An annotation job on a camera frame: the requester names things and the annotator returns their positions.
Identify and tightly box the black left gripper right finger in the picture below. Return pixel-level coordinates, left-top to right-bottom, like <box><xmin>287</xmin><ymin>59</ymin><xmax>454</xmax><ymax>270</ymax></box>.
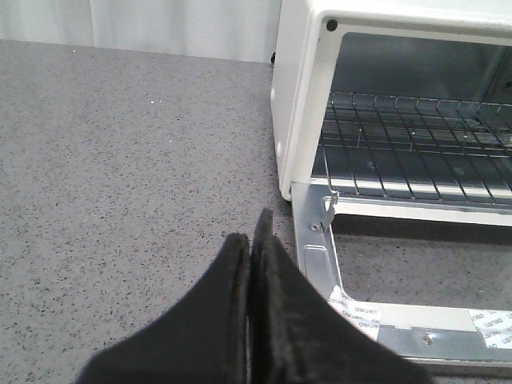
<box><xmin>250</xmin><ymin>209</ymin><xmax>433</xmax><ymax>383</ymax></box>

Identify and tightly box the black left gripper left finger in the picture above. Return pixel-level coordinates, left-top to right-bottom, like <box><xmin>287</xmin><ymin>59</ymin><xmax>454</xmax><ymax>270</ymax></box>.
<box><xmin>78</xmin><ymin>234</ymin><xmax>250</xmax><ymax>383</ymax></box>

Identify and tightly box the metal wire oven rack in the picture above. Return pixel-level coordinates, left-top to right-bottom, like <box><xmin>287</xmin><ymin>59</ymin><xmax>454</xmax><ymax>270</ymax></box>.
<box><xmin>311</xmin><ymin>91</ymin><xmax>511</xmax><ymax>210</ymax></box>

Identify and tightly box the glass oven door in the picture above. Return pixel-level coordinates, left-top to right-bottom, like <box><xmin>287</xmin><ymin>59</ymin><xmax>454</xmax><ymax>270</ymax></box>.
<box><xmin>292</xmin><ymin>184</ymin><xmax>511</xmax><ymax>378</ymax></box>

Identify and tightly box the white Toshiba toaster oven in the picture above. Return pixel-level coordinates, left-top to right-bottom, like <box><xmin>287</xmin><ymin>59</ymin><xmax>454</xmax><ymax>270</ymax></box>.
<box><xmin>270</xmin><ymin>1</ymin><xmax>511</xmax><ymax>226</ymax></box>

